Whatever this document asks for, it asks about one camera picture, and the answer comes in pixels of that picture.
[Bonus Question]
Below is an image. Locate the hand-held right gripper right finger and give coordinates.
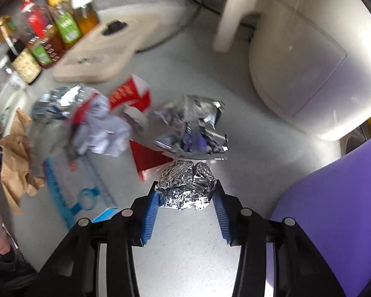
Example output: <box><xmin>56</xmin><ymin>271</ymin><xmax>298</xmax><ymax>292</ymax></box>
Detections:
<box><xmin>211</xmin><ymin>183</ymin><xmax>347</xmax><ymax>297</ymax></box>

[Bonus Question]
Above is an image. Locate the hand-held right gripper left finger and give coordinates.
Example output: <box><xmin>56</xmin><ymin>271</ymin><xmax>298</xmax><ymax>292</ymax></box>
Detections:
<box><xmin>39</xmin><ymin>190</ymin><xmax>161</xmax><ymax>297</ymax></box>

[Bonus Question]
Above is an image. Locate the aluminium foil ball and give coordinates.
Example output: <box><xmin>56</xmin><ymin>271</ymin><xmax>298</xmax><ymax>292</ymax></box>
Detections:
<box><xmin>155</xmin><ymin>160</ymin><xmax>217</xmax><ymax>211</ymax></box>

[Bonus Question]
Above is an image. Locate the silver foil bag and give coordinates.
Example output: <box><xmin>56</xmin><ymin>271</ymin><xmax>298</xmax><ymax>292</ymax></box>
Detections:
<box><xmin>32</xmin><ymin>84</ymin><xmax>93</xmax><ymax>124</ymax></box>

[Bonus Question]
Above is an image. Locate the silver purple snack wrapper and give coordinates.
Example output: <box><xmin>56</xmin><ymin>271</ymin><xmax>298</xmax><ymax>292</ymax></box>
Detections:
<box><xmin>151</xmin><ymin>94</ymin><xmax>229</xmax><ymax>161</ymax></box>

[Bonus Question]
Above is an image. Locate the white tissue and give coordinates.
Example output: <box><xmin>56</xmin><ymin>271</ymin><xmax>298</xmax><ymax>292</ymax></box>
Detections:
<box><xmin>72</xmin><ymin>96</ymin><xmax>133</xmax><ymax>158</ymax></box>

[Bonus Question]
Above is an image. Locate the purple plastic basin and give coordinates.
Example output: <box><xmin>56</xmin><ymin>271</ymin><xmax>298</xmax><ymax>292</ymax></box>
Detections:
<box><xmin>264</xmin><ymin>131</ymin><xmax>371</xmax><ymax>297</ymax></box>

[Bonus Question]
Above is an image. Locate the person's left forearm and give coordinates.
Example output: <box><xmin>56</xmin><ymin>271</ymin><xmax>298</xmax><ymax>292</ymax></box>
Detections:
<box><xmin>0</xmin><ymin>247</ymin><xmax>39</xmax><ymax>288</ymax></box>

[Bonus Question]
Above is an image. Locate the brown paper bag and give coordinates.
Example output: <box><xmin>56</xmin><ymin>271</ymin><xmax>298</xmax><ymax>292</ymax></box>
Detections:
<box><xmin>0</xmin><ymin>108</ymin><xmax>47</xmax><ymax>215</ymax></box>

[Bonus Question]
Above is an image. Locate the clear blue plastic package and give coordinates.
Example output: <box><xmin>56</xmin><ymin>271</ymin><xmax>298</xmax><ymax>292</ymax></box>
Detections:
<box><xmin>43</xmin><ymin>153</ymin><xmax>118</xmax><ymax>231</ymax></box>

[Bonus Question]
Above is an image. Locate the white plastic container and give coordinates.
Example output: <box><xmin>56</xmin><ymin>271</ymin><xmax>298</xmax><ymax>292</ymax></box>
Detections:
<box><xmin>0</xmin><ymin>79</ymin><xmax>28</xmax><ymax>124</ymax></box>

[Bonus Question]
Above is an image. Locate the dark soy sauce bottle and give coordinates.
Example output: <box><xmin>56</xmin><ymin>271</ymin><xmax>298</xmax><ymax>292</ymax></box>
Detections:
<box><xmin>0</xmin><ymin>15</ymin><xmax>43</xmax><ymax>84</ymax></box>

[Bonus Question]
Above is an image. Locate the red cap oil bottle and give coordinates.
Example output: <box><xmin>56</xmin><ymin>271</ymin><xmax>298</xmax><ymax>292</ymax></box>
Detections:
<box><xmin>21</xmin><ymin>0</ymin><xmax>65</xmax><ymax>69</ymax></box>

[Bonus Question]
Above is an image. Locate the yellow cap oil bottle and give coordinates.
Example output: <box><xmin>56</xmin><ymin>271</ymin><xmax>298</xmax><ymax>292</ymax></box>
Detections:
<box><xmin>46</xmin><ymin>0</ymin><xmax>82</xmax><ymax>49</ymax></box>

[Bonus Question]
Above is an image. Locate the beige induction cooker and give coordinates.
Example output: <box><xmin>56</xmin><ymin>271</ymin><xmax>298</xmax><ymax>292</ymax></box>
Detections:
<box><xmin>52</xmin><ymin>4</ymin><xmax>161</xmax><ymax>83</ymax></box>

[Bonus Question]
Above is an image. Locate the cream air fryer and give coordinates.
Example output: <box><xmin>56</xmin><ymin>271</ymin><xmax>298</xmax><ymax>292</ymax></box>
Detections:
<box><xmin>213</xmin><ymin>0</ymin><xmax>371</xmax><ymax>141</ymax></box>

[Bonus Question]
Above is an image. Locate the white top oil sprayer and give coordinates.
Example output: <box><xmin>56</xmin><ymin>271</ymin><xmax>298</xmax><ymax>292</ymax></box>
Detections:
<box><xmin>64</xmin><ymin>0</ymin><xmax>100</xmax><ymax>35</ymax></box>

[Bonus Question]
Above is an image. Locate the black power cable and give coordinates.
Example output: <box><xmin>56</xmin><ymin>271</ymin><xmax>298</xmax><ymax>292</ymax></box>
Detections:
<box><xmin>136</xmin><ymin>0</ymin><xmax>205</xmax><ymax>53</ymax></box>
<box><xmin>201</xmin><ymin>1</ymin><xmax>224</xmax><ymax>16</ymax></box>

